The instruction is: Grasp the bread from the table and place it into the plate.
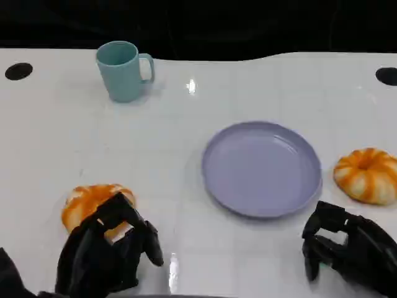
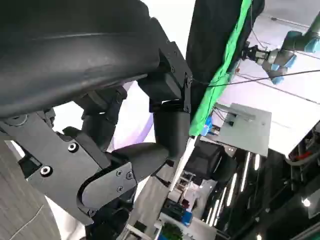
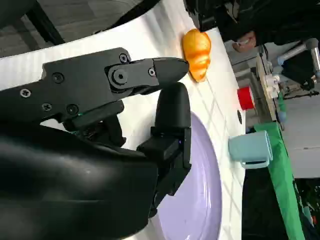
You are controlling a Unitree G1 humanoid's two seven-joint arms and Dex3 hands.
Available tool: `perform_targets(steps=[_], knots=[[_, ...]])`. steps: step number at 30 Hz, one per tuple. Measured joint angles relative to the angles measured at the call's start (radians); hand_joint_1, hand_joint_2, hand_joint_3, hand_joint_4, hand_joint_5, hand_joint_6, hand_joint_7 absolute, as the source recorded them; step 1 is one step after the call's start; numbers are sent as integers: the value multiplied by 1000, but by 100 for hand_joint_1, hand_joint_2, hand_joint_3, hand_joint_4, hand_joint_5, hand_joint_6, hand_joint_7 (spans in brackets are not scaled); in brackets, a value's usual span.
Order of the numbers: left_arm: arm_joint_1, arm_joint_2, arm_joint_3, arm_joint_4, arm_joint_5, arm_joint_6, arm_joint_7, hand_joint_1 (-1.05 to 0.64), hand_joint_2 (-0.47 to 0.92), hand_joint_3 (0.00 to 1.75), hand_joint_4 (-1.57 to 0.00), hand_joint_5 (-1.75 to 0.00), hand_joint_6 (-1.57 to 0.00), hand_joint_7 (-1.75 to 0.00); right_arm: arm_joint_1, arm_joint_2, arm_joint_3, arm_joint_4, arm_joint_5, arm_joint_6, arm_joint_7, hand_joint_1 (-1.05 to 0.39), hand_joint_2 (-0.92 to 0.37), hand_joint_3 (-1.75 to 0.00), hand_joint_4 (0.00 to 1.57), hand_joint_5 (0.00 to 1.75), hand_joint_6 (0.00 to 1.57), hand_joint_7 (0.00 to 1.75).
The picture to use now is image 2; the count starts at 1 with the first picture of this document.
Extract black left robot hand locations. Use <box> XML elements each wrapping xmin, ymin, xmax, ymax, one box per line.
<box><xmin>0</xmin><ymin>0</ymin><xmax>194</xmax><ymax>240</ymax></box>

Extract black backdrop cloth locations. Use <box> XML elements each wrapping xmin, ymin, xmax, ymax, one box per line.
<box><xmin>185</xmin><ymin>0</ymin><xmax>266</xmax><ymax>122</ymax></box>

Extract green cloth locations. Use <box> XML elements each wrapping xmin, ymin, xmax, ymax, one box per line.
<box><xmin>188</xmin><ymin>0</ymin><xmax>254</xmax><ymax>138</ymax></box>

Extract small blue box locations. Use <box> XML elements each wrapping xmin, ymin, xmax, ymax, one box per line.
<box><xmin>202</xmin><ymin>115</ymin><xmax>214</xmax><ymax>136</ymax></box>

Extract black workshop box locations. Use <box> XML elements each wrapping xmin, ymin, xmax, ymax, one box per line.
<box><xmin>184</xmin><ymin>142</ymin><xmax>237</xmax><ymax>185</ymax></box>

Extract grey metal panel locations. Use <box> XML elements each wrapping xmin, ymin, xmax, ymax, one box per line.
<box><xmin>214</xmin><ymin>102</ymin><xmax>273</xmax><ymax>158</ymax></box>

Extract thin black cable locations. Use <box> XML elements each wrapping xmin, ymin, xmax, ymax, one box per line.
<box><xmin>191</xmin><ymin>70</ymin><xmax>320</xmax><ymax>87</ymax></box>

